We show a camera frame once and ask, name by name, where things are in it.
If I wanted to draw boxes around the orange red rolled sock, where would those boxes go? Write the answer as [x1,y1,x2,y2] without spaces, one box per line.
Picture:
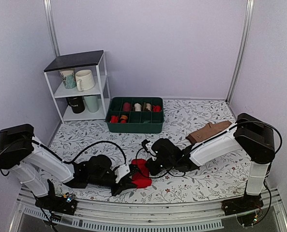
[119,115,128,123]

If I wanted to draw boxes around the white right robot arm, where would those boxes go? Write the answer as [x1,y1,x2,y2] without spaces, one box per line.
[141,113,279,211]

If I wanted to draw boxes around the tan brown sock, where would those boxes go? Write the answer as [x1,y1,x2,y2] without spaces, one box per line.
[186,120,232,144]

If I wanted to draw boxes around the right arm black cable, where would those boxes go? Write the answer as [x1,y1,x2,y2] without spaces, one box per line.
[136,120,283,179]

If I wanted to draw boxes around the white shelf with black top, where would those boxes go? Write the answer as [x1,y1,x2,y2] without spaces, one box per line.
[44,50,111,123]

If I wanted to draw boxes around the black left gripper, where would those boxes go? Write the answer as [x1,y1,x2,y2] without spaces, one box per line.
[88,173,137,198]

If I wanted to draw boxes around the aluminium corner post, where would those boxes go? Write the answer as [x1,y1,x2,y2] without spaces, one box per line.
[226,0,255,104]
[43,0,60,57]

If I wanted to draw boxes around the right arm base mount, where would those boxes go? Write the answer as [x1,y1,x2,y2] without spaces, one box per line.
[221,182,272,228]

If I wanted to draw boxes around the white rolled sock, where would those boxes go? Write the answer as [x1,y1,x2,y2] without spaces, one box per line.
[134,103,142,112]

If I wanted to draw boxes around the aluminium front rail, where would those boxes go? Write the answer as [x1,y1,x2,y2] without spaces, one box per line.
[9,188,287,232]

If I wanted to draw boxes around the floral teal mug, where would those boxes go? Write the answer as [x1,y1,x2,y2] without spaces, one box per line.
[59,69,76,89]

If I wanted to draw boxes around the red sock pair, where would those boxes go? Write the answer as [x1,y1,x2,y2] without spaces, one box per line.
[130,159,152,189]

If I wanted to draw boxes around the right aluminium corner post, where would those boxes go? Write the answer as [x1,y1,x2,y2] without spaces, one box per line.
[226,0,255,104]

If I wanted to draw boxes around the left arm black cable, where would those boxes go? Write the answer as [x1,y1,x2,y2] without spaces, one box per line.
[0,135,127,177]

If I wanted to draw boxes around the left aluminium corner post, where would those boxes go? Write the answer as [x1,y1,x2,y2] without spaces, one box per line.
[43,0,60,57]

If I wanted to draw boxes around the black mug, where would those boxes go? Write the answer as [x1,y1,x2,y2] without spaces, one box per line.
[66,96,85,114]

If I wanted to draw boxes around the green divided storage box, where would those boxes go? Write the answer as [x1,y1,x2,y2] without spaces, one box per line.
[106,97,164,134]

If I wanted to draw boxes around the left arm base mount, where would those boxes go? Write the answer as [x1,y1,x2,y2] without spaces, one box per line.
[35,180,77,216]

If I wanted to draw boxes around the mint green mug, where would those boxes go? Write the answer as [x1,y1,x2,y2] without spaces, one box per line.
[84,95,99,113]

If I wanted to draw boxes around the brown beige rolled sock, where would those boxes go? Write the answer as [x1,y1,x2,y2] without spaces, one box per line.
[142,102,152,112]

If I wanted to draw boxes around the dark red rolled sock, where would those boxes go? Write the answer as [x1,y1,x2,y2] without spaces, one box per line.
[122,102,132,112]

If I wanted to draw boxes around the cream white mug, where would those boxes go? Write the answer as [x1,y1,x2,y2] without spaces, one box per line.
[75,70,95,92]

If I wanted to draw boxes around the bright red rolled sock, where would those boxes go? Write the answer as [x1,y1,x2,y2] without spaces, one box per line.
[152,105,162,112]

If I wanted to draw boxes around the floral patterned table mat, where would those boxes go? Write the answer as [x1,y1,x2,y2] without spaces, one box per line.
[41,100,250,204]

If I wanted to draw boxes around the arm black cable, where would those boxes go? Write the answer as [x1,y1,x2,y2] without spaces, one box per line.
[0,135,127,177]
[136,120,283,179]

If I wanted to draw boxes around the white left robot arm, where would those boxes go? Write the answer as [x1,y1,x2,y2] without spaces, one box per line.
[0,124,143,210]

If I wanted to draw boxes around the red rolled sock front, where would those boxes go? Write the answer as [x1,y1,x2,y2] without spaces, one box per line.
[110,115,119,123]

